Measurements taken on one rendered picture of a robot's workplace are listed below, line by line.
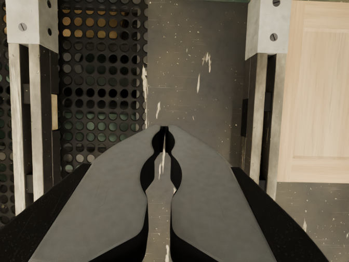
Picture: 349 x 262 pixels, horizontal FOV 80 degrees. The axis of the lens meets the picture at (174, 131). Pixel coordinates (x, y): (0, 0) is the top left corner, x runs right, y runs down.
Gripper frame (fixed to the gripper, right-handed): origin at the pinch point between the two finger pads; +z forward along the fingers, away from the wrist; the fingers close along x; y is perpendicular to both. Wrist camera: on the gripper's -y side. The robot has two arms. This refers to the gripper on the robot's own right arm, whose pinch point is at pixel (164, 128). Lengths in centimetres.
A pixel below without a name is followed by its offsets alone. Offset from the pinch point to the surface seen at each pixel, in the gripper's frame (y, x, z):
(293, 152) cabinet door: 22.2, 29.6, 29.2
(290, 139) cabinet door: 19.5, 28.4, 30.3
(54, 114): 15.7, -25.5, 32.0
